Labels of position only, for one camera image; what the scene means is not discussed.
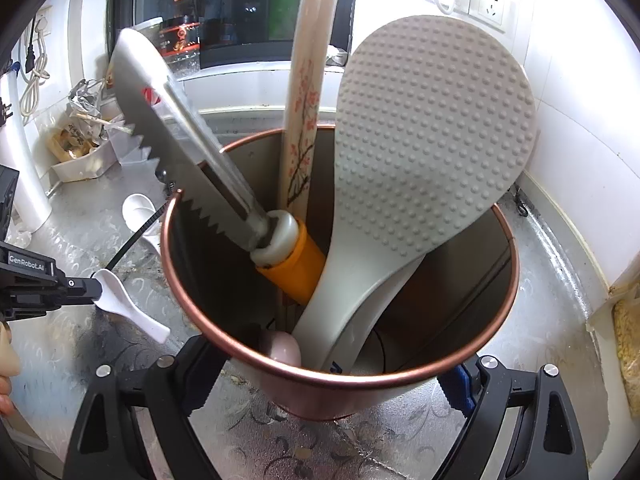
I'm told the metal cup copper rim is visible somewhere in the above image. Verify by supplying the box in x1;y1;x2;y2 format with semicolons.
160;124;518;421

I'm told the packaged printed chopsticks pair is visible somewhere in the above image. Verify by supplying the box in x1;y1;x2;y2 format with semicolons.
279;0;336;221

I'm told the dark window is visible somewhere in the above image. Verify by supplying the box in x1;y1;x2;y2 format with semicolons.
107;0;358;86

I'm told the yellow food packet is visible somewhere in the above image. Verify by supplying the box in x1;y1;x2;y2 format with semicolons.
52;122;101;163

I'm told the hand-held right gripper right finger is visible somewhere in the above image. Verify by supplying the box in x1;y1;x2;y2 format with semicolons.
432;355;588;480

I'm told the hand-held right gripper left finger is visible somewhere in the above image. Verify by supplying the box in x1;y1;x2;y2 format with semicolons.
62;334;223;480

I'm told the clear bottle dark label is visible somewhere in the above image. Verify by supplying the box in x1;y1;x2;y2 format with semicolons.
157;17;203;78

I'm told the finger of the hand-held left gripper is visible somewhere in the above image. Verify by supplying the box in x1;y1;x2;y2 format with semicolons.
62;275;103;306

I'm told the yellow noodle packet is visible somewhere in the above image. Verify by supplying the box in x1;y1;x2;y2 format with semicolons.
587;285;640;441

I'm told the white power cable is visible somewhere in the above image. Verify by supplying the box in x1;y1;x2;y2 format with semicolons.
17;15;51;116

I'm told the black wire phone stand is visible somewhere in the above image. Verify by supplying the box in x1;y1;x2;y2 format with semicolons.
512;185;531;218

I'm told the crumpled white tissue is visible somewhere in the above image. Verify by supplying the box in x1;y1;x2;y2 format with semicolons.
325;42;351;68

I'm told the white plastic tray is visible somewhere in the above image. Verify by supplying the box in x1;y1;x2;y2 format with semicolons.
50;125;131;183

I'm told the person's left hand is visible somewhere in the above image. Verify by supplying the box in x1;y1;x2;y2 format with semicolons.
0;322;22;417

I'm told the serrated knife orange handle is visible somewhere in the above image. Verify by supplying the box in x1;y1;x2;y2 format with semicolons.
107;27;328;306

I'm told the jar with yellow contents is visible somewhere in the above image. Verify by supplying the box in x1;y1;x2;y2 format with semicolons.
134;16;166;41

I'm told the pale pink utensil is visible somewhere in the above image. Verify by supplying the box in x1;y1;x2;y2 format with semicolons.
259;331;302;366

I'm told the white dimpled rice paddle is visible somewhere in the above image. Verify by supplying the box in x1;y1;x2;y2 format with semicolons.
290;14;540;356

